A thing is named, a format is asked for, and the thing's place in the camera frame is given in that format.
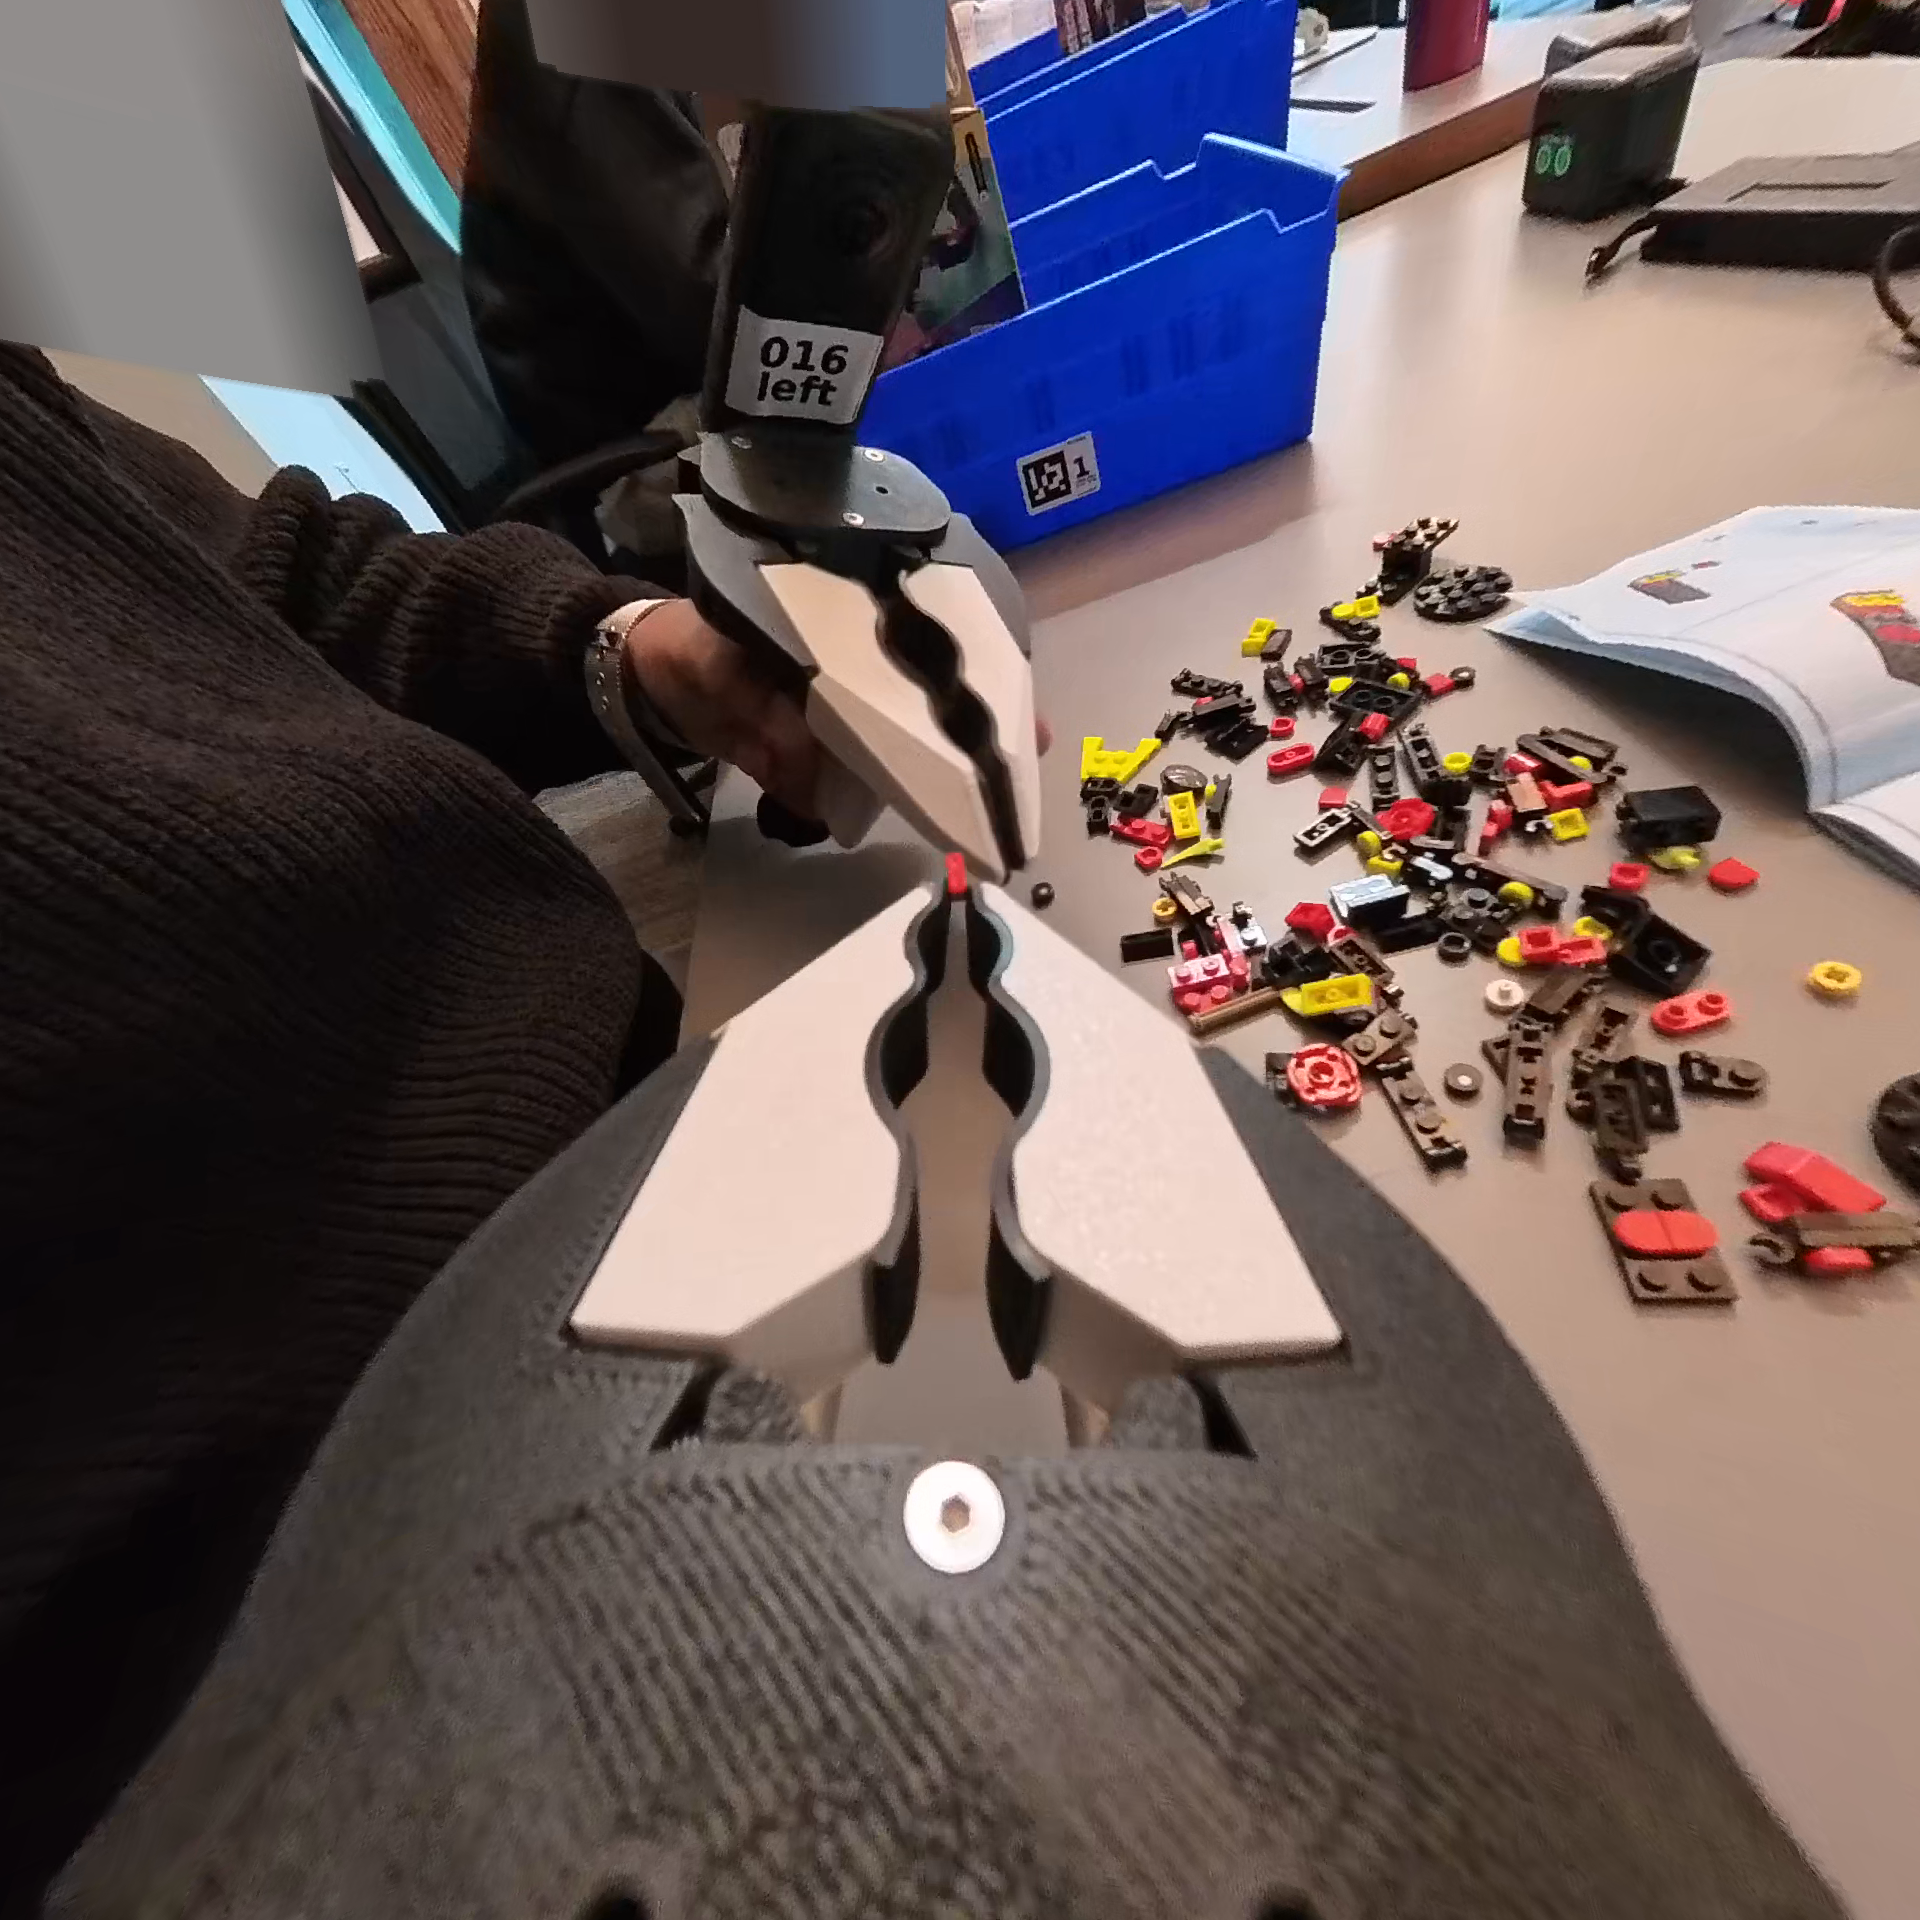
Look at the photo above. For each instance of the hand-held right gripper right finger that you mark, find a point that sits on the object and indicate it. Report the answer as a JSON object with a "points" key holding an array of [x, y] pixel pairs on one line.
{"points": [[1172, 1201]]}

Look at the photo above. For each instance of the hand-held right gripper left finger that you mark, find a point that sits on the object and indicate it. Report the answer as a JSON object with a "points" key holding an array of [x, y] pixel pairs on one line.
{"points": [[734, 1201]]}

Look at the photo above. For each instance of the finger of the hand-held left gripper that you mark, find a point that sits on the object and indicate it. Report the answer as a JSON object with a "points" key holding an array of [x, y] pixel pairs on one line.
{"points": [[863, 691], [990, 660]]}

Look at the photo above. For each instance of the person's left forearm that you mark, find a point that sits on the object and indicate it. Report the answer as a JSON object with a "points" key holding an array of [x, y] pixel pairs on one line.
{"points": [[376, 599]]}

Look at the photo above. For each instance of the pile of loose lego pieces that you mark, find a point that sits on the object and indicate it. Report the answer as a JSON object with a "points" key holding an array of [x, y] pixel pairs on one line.
{"points": [[1440, 900]]}

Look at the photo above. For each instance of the black round lego plate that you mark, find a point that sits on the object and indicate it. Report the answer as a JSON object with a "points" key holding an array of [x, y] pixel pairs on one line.
{"points": [[1463, 587], [1901, 1127]]}

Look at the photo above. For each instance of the red and black lego subassembly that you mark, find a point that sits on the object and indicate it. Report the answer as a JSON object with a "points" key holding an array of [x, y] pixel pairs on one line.
{"points": [[1816, 1201]]}

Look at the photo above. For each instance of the lego instruction booklet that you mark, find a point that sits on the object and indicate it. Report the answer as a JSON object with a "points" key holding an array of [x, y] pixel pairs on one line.
{"points": [[1787, 644]]}

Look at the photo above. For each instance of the person's left hand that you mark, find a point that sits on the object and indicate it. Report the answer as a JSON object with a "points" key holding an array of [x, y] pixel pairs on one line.
{"points": [[727, 705]]}

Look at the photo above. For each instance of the colourful package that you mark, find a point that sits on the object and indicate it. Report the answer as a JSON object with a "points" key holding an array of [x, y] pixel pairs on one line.
{"points": [[968, 254]]}

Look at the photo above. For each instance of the metal wristwatch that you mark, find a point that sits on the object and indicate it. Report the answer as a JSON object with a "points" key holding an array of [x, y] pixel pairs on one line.
{"points": [[608, 660]]}

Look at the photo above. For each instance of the blue plastic bin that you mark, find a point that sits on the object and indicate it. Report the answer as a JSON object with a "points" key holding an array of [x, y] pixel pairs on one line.
{"points": [[1141, 89], [1141, 404], [1200, 210]]}

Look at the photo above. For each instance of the black office chair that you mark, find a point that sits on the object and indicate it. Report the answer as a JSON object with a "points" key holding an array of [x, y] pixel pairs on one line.
{"points": [[585, 481]]}

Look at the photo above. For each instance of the teal edged wooden panel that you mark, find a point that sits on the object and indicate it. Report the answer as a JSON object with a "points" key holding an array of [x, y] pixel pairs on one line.
{"points": [[382, 106]]}

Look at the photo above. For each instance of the black plate with red tile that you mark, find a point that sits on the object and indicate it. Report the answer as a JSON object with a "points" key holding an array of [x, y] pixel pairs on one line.
{"points": [[1665, 1238]]}

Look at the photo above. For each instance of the person's torso in black sweater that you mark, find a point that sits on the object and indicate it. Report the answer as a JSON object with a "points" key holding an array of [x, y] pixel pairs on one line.
{"points": [[224, 1275]]}

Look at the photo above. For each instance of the maroon bottle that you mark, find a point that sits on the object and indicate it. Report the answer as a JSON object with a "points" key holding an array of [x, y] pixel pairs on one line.
{"points": [[1447, 38]]}

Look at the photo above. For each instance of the black device with green label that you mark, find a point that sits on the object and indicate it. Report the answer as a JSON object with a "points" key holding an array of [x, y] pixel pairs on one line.
{"points": [[1612, 129]]}

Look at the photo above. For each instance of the black flat case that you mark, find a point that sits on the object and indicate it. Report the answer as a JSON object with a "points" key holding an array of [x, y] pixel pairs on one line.
{"points": [[1793, 210]]}

